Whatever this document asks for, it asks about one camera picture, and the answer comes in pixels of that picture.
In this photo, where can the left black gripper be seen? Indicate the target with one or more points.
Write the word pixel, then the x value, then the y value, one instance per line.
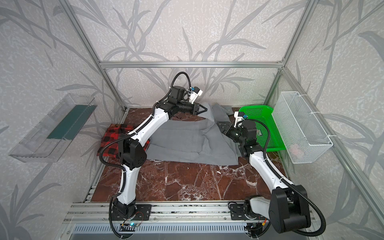
pixel 196 109

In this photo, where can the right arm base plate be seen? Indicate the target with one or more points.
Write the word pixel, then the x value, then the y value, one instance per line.
pixel 237 211

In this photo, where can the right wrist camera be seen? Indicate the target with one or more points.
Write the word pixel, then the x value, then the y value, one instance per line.
pixel 239 116

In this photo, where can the white wire mesh basket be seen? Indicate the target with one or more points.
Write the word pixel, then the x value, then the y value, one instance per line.
pixel 298 124

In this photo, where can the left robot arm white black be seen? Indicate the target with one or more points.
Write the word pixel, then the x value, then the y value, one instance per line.
pixel 163 110

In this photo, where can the pink object in wire basket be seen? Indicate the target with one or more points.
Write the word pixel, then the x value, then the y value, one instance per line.
pixel 296 151

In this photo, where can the aluminium mounting rail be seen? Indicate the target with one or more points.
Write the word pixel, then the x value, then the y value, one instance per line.
pixel 162 212

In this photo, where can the aluminium frame horizontal bar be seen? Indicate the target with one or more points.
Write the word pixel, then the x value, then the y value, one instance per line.
pixel 173 64

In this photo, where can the green plastic basket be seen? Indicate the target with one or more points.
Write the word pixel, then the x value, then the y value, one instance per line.
pixel 263 114

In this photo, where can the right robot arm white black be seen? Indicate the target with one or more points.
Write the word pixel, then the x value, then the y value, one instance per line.
pixel 286 210

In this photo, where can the red black plaid shirt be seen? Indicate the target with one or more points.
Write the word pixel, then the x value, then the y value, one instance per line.
pixel 112 141

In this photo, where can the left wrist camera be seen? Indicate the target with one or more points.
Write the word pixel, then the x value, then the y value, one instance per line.
pixel 195 92

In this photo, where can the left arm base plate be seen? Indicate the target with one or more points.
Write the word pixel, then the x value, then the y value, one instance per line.
pixel 142 213

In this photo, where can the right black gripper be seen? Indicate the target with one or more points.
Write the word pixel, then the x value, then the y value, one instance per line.
pixel 227 127

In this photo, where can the grey long sleeve shirt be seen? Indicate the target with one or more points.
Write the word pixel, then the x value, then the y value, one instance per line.
pixel 195 141

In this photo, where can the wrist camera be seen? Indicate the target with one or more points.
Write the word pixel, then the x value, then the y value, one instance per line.
pixel 195 92
pixel 239 116

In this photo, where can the clear acrylic wall shelf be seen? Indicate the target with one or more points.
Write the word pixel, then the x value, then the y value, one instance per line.
pixel 50 138

